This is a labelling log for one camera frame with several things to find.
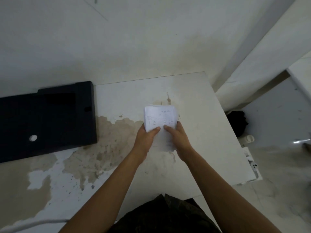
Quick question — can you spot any person's right hand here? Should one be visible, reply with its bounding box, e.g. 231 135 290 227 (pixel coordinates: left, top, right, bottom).
164 121 194 160

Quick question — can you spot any person's left hand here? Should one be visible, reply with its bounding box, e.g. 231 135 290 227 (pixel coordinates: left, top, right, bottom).
132 123 161 164

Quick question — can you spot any white printed paper stack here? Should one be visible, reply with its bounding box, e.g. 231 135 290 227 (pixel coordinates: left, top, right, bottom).
144 105 180 152

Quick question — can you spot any person's right forearm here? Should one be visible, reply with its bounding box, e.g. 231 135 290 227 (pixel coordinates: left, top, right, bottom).
177 145 282 233

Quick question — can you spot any person's left forearm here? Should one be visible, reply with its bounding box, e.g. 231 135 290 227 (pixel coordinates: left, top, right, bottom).
58 149 148 233

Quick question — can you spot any black bag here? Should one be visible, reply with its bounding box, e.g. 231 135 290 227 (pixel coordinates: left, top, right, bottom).
226 111 249 138

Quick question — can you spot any person's dark camouflage clothing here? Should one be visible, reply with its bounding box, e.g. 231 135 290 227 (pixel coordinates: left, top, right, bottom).
109 194 222 233

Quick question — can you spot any white power strip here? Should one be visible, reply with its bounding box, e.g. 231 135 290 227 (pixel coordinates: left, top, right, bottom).
241 146 262 185

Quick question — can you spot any black flat box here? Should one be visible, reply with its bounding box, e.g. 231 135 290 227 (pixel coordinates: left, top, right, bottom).
0 81 98 163

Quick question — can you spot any white cable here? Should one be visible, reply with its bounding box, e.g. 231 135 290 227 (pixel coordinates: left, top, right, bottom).
0 218 71 233

